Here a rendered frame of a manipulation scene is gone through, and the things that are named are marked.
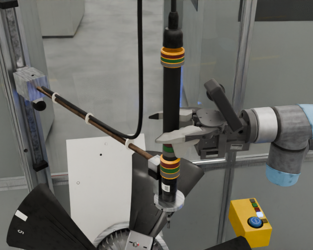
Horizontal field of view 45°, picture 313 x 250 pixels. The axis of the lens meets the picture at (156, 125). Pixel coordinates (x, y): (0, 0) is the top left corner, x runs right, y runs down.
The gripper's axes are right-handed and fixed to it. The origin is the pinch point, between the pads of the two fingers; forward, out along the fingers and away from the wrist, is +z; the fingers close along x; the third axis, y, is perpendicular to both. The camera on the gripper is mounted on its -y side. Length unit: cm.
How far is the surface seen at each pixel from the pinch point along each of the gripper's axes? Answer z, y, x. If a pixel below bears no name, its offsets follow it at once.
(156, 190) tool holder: -0.2, 18.2, 1.2
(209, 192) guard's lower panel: -37, 83, 70
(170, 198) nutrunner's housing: -2.9, 18.4, -1.7
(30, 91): 32, 12, 45
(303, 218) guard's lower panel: -92, 109, 70
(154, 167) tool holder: 0.2, 12.0, 1.8
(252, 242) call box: -37, 64, 21
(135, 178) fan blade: 2.9, 30.2, 20.8
